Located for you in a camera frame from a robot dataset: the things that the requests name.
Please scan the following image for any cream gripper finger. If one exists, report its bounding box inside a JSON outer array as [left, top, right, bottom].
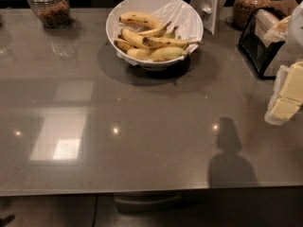
[[274, 61, 303, 103], [264, 97, 300, 126]]

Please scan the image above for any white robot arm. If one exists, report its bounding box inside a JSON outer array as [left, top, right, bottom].
[[264, 2, 303, 126]]

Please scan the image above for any front right yellow banana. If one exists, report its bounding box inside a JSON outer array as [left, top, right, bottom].
[[151, 47, 187, 61]]

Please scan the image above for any thin centre yellow banana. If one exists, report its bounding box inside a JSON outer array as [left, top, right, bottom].
[[139, 22, 171, 37]]

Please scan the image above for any white bowl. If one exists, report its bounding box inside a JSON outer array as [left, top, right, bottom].
[[105, 0, 205, 72]]

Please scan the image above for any front left yellow banana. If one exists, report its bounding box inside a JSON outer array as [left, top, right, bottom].
[[126, 48, 152, 61]]

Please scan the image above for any middle left yellow banana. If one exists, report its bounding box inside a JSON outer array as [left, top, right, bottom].
[[120, 27, 148, 49]]

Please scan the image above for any top yellow banana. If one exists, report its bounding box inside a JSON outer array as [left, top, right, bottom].
[[119, 11, 164, 28]]

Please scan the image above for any small left yellow banana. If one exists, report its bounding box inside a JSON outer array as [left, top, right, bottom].
[[114, 39, 134, 53]]

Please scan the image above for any right glass cereal jar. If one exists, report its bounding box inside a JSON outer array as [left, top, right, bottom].
[[233, 0, 274, 29]]

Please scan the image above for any glass cereal jar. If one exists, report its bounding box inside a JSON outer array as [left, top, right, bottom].
[[27, 0, 70, 28], [233, 0, 274, 29]]

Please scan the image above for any left glass cereal jar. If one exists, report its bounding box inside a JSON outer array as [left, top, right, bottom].
[[27, 0, 70, 28]]

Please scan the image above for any clear glass at left edge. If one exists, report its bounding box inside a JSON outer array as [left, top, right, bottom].
[[0, 18, 15, 68]]

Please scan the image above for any black wire bread basket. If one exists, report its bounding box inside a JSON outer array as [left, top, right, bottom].
[[238, 8, 285, 79]]

